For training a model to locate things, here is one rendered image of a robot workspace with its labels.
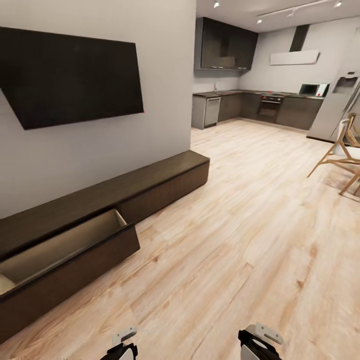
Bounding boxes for pillar candle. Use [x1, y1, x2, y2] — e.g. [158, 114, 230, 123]
[245, 324, 271, 345]

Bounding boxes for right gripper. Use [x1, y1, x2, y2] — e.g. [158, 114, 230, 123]
[238, 329, 277, 355]

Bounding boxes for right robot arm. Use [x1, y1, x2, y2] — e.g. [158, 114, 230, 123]
[238, 322, 284, 360]

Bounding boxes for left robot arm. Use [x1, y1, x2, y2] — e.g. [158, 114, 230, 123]
[100, 325, 138, 360]

